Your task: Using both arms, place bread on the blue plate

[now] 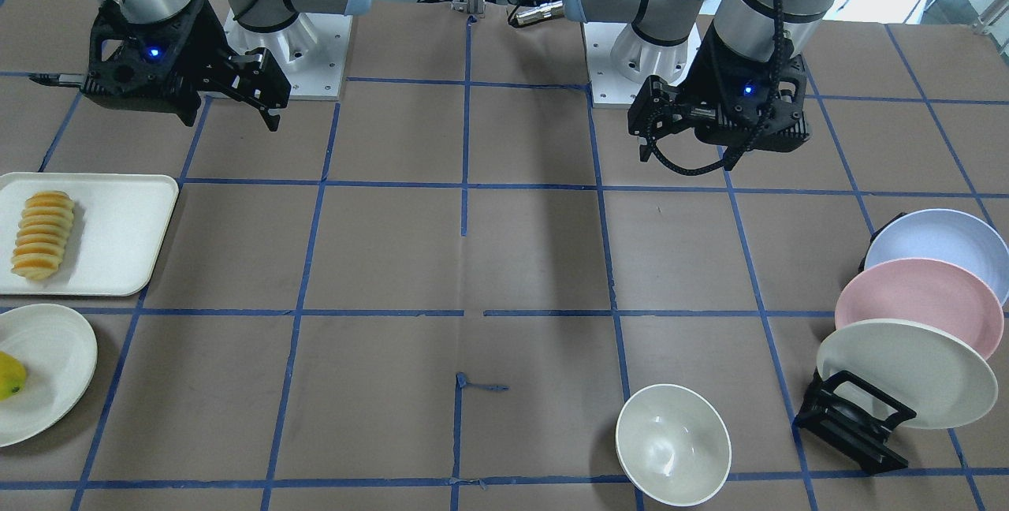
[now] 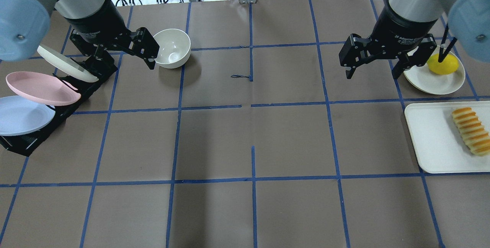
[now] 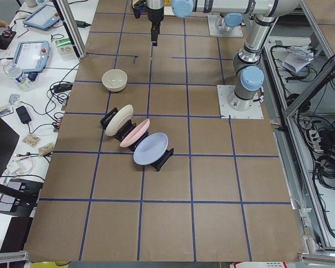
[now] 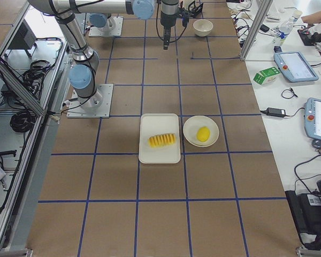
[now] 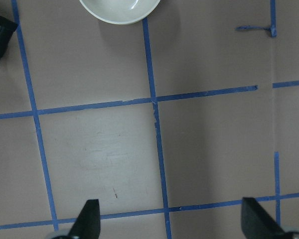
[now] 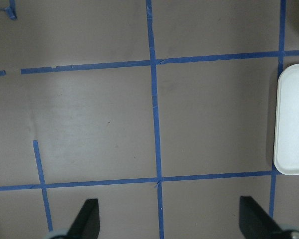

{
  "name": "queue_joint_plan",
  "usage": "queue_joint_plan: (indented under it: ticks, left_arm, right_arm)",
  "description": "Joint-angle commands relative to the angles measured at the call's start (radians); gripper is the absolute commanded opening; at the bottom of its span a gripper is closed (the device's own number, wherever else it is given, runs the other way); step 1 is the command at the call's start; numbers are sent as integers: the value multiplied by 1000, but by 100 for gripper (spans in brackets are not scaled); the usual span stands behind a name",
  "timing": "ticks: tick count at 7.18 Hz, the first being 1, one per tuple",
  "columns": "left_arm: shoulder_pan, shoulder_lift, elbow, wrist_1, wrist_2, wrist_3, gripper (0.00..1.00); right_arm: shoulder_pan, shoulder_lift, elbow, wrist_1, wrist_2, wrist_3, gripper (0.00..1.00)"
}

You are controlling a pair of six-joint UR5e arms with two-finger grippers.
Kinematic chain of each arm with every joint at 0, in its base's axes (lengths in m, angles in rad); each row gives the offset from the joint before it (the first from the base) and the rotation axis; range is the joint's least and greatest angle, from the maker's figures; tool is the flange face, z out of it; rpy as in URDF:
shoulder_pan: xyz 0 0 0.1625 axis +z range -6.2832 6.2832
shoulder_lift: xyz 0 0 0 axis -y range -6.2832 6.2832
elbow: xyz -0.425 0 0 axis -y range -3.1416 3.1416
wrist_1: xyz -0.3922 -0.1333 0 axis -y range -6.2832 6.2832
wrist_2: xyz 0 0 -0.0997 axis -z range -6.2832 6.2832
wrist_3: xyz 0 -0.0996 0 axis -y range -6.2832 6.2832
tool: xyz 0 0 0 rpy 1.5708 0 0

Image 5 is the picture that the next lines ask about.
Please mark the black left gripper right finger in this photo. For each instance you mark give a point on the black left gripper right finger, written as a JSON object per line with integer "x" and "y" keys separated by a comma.
{"x": 256, "y": 223}

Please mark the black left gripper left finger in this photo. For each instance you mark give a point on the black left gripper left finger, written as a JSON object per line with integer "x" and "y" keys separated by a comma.
{"x": 88, "y": 223}

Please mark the cream ceramic bowl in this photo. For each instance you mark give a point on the cream ceramic bowl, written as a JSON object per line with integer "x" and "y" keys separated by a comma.
{"x": 120, "y": 12}

